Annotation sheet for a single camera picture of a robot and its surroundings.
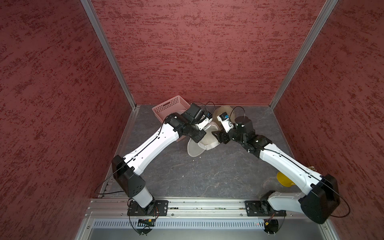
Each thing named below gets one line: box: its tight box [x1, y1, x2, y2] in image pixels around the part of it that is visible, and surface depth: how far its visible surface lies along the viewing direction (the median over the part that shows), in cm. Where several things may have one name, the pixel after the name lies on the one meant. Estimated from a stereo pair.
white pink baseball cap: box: [187, 121, 221, 157], surface depth 78 cm
